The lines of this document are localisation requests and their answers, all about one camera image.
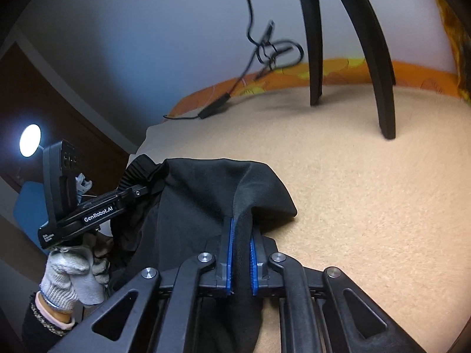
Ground black pants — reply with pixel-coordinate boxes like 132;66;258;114
110;155;297;352

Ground black tripod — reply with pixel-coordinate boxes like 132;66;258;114
299;0;396;140

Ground black power cable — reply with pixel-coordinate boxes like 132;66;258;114
162;0;305;121

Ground left hand in grey glove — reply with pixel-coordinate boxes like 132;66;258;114
39;234;112;312

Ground small white desk lamp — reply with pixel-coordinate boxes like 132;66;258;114
19;124;44;158

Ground left forearm, dark sleeve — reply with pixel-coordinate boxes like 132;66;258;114
21;292;77;353

